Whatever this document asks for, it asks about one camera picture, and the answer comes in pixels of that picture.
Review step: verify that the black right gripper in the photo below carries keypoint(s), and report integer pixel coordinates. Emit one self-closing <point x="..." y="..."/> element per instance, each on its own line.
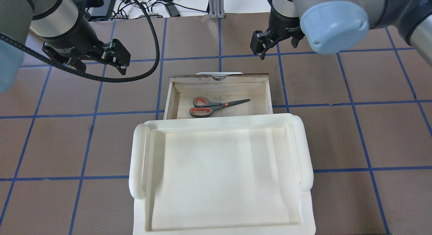
<point x="282" y="23"/>

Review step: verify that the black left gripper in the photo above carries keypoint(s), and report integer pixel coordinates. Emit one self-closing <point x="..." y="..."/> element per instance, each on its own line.
<point x="73" y="38"/>

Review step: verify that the wooden drawer with white handle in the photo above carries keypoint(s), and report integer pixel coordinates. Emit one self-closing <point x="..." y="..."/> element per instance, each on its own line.
<point x="219" y="87"/>

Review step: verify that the grey orange scissors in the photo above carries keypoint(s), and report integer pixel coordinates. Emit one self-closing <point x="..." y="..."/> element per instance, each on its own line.
<point x="203" y="107"/>

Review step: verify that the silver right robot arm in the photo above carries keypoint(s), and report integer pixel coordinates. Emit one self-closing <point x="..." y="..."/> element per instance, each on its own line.
<point x="331" y="26"/>

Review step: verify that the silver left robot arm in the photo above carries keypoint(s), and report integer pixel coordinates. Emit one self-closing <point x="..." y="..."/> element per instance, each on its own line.
<point x="16" y="17"/>

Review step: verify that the black power brick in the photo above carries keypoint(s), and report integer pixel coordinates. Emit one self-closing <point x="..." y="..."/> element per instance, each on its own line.
<point x="101" y="8"/>

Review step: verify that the white plastic tray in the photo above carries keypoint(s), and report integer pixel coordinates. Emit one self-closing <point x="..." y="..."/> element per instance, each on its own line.
<point x="236" y="175"/>

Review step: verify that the aluminium frame post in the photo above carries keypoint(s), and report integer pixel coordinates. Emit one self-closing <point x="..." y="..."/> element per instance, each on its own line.
<point x="216" y="9"/>

